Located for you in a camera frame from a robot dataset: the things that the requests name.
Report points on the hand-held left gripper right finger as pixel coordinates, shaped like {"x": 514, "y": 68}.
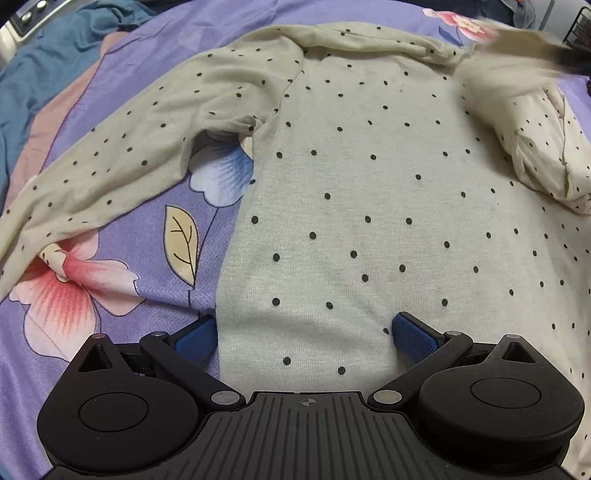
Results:
{"x": 415, "y": 338}

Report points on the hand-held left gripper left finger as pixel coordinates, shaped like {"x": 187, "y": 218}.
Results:
{"x": 198, "y": 340}

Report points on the cream polka dot shirt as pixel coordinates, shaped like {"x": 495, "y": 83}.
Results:
{"x": 360, "y": 194}

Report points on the purple floral bed sheet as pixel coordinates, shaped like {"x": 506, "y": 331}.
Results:
{"x": 138, "y": 267}

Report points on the teal blue quilt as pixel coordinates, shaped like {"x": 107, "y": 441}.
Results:
{"x": 37, "y": 92}

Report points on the dark grey cloth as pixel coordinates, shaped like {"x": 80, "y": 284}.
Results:
{"x": 521, "y": 11}

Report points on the silver appliance with knobs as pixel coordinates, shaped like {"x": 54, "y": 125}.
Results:
{"x": 27, "y": 16}

